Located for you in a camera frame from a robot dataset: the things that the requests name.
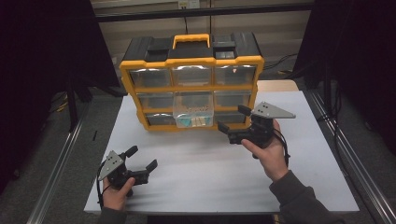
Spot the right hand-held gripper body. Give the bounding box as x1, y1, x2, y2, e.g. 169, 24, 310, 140
228, 101, 297, 149

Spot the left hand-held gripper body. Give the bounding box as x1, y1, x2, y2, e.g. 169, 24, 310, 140
97, 150, 150, 190

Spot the clear plastic drawer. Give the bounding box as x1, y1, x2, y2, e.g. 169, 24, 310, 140
173, 91, 216, 129

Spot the yellow black organizer cabinet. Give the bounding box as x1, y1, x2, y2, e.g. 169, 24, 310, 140
119, 31, 265, 133

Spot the person's right hand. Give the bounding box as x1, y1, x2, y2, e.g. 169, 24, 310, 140
241, 119, 290, 183

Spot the person's left hand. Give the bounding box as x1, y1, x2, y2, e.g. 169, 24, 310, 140
102, 176, 136, 212

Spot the beige wooden board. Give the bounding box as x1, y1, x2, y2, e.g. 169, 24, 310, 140
257, 79, 299, 92

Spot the black metal stand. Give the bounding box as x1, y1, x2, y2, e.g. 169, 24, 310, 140
63, 76, 94, 133

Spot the set of clear drawers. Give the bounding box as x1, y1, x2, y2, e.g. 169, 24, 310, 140
129, 64, 258, 126

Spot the white power strip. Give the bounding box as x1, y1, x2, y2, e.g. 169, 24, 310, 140
177, 0, 201, 9

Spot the black curtain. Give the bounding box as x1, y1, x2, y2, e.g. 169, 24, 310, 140
0, 0, 121, 195
293, 0, 396, 157

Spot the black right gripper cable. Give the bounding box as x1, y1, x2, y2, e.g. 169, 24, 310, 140
274, 128, 291, 168

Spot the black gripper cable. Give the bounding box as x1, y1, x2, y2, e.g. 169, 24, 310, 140
274, 128, 291, 168
96, 161, 108, 210

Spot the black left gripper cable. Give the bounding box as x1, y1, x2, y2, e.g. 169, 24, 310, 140
96, 161, 108, 210

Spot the aluminium floor rail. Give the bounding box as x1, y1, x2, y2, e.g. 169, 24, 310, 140
305, 89, 396, 224
26, 101, 92, 224

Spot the black floor cable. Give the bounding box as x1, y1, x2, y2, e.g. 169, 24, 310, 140
263, 52, 300, 77

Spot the yellow floor cable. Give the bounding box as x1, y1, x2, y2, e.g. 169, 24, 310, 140
55, 92, 70, 114

